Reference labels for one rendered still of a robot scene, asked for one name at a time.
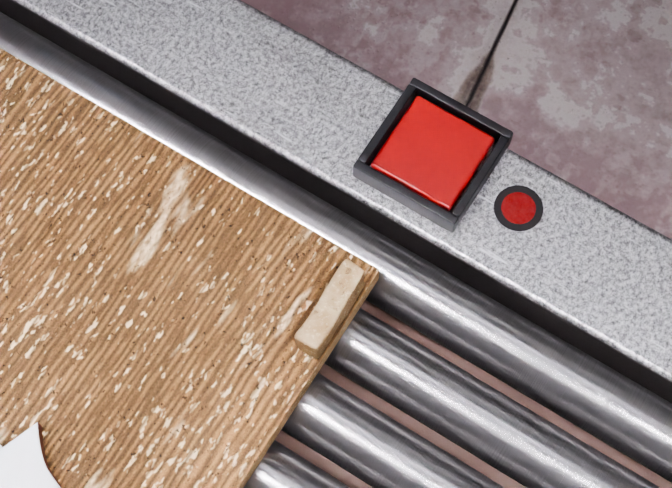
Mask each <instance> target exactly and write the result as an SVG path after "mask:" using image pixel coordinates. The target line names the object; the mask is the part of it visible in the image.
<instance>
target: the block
mask: <svg viewBox="0 0 672 488"><path fill-rule="evenodd" d="M364 273H365V272H364V270H363V269H362V268H360V267H359V266H358V265H356V264H355V263H353V262H352V261H350V260H348V259H345V260H344V261H343V262H342V263H341V265H340V266H339V268H338V269H337V271H336V272H335V274H334V275H333V277H332V279H331V280H330V282H329V283H328V285H327V287H326V288H325V290H324V292H323V293H322V295H321V297H320V299H319V301H318V303H317V305H316V306H315V308H314V309H313V311H312V312H311V314H310V315H309V317H308V318H307V320H306V321H305V322H304V323H303V325H302V326H301V327H300V328H299V330H298V331H297V332H296V333H295V335H294V339H295V343H296V345H297V347H298V348H299V349H300V350H301V351H303V352H304V353H306V354H307V355H309V356H311V357H312V358H314V359H317V358H319V357H320V356H321V354H322V353H323V351H324V349H325V348H326V346H327V345H328V343H329V342H330V340H331V338H332V336H333V335H334V333H335V331H336V329H337V328H338V326H339V325H340V324H341V322H342V321H343V320H344V319H345V317H346V316H347V315H348V313H349V311H350V310H351V308H352V306H353V305H354V303H355V301H356V299H357V298H358V296H359V294H360V292H361V290H362V289H363V287H364V285H365V282H364Z"/></svg>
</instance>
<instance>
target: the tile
mask: <svg viewBox="0 0 672 488"><path fill-rule="evenodd" d="M0 488H62V486H61V485H60V484H59V482H58V481H57V479H56V478H55V476H54V475H53V474H52V472H51V470H50V468H49V466H48V463H47V460H46V456H45V451H44V445H43V438H42V427H41V425H40V424H39V423H38V422H37V423H36V424H34V425H33V426H31V427H30V428H29V429H27V430H26V431H25V432H23V433H22V434H20V435H19V436H18V437H16V438H15V439H14V440H12V441H11V442H9V443H8V444H7V445H5V446H3V445H2V444H0Z"/></svg>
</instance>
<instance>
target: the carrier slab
mask: <svg viewBox="0 0 672 488"><path fill-rule="evenodd" d="M345 259H348V260H350V261H352V262H353V263H355V264H356V265H358V266H359V267H360V268H362V269H363V270H364V272H365V273H364V282H365V285H364V287H363V289H362V290H361V292H360V294H359V296H358V298H357V299H356V301H355V303H354V305H353V306H352V308H351V310H350V311H349V313H348V315H347V316H346V317H345V319H344V320H343V321H342V322H341V324H340V325H339V326H338V328H337V329H336V331H335V333H334V335H333V336H332V338H331V340H330V342H329V343H328V345H327V346H326V348H325V349H324V351H323V353H322V354H321V356H320V357H319V358H317V359H314V358H312V357H311V356H309V355H307V354H306V353H304V352H303V351H301V350H300V349H299V348H298V347H297V345H296V343H295V339H294V335H295V333H296V332H297V331H298V330H299V328H300V327H301V326H302V325H303V323H304V322H305V321H306V320H307V318H308V317H309V315H310V314H311V312H312V311H313V309H314V308H315V306H316V305H317V303H318V301H319V299H320V297H321V295H322V293H323V292H324V290H325V288H326V287H327V285H328V283H329V282H330V280H331V279H332V277H333V275H334V274H335V272H336V271H337V269H338V268H339V266H340V265H341V263H342V262H343V261H344V260H345ZM378 279H379V270H378V269H377V268H375V267H374V266H372V265H370V264H369V263H367V262H365V261H364V260H362V259H360V258H358V257H357V256H355V255H353V254H352V253H350V252H348V251H346V250H345V249H343V248H341V247H340V246H338V245H336V244H334V243H333V242H331V241H329V240H328V239H326V238H324V237H323V236H321V235H319V234H317V233H316V232H314V231H312V230H311V229H309V228H307V227H305V226H304V225H302V224H300V223H299V222H297V221H295V220H293V219H292V218H290V217H288V216H287V215H285V214H283V213H281V212H280V211H278V210H276V209H275V208H273V207H271V206H270V205H268V204H266V203H264V202H263V201H261V200H259V199H258V198H256V197H254V196H252V195H251V194H249V193H247V192H246V191H244V190H242V189H240V188H239V187H237V186H235V185H234V184H232V183H230V182H229V181H227V180H225V179H223V178H222V177H220V176H218V175H217V174H215V173H213V172H211V171H210V170H208V169H206V168H205V167H203V166H201V165H199V164H198V163H196V162H194V161H193V160H191V159H189V158H187V157H186V156H184V155H182V154H181V153H179V152H177V151H176V150H174V149H172V148H170V147H169V146H167V145H165V144H164V143H162V142H160V141H158V140H157V139H155V138H153V137H152V136H150V135H148V134H146V133H145V132H143V131H141V130H140V129H138V128H136V127H135V126H133V125H131V124H129V123H128V122H126V121H124V120H123V119H121V118H119V117H117V116H116V115H114V114H112V113H111V112H109V111H107V110H105V109H104V108H102V107H100V106H99V105H97V104H95V103H94V102H92V101H90V100H88V99H87V98H85V97H83V96H82V95H80V94H78V93H76V92H75V91H73V90H71V89H70V88H68V87H66V86H64V85H63V84H61V83H59V82H58V81H56V80H54V79H52V78H51V77H49V76H47V75H46V74H44V73H42V72H41V71H39V70H37V69H35V68H34V67H32V66H30V65H29V64H27V63H25V62H23V61H22V60H20V59H18V58H17V57H15V56H13V55H11V54H10V53H8V52H6V51H5V50H3V49H1V48H0V444H2V445H3V446H5V445H7V444H8V443H9V442H11V441H12V440H14V439H15V438H16V437H18V436H19V435H20V434H22V433H23V432H25V431H26V430H27V429H29V428H30V427H31V426H33V425H34V424H36V423H37V422H38V423H39V424H40V425H41V427H42V438H43V445H44V451H45V456H46V460H47V463H48V466H49V468H50V470H51V472H52V474H53V475H54V476H55V478H56V479H57V481H58V482H59V484H60V485H61V486H62V488H244V486H245V485H246V483H247V482H248V480H249V479H250V477H251V476H252V474H253V472H254V471H255V469H256V468H257V466H258V465H259V463H260V462H261V460H262V459H263V457H264V455H265V454H266V452H267V451H268V449H269V448H270V446H271V445H272V443H273V442H274V440H275V438H276V437H277V435H278V434H279V432H280V431H281V429H282V428H283V426H284V425H285V423H286V422H287V420H288V418H289V417H290V415H291V414H292V412H293V411H294V409H295V408H296V406H297V405H298V403H299V401H300V400H301V398H302V397H303V395H304V394H305V392H306V391H307V389H308V388H309V386H310V384H311V383H312V381H313V380H314V378H315V377H316V375H317V374H318V372H319V371H320V369H321V367H322V366H323V364H324V363H325V361H326V360H327V358H328V357H329V355H330V354H331V352H332V351H333V349H334V347H335V346H336V344H337V343H338V341H339V340H340V338H341V337H342V335H343V334H344V332H345V330H346V329H347V327H348V326H349V324H350V323H351V321H352V320H353V318H354V317H355V315H356V313H357V312H358V310H359V309H360V307H361V306H362V304H363V303H364V301H365V300H366V298H367V296H368V295H369V293H370V292H371V290H372V289H373V287H374V286H375V284H376V283H377V281H378Z"/></svg>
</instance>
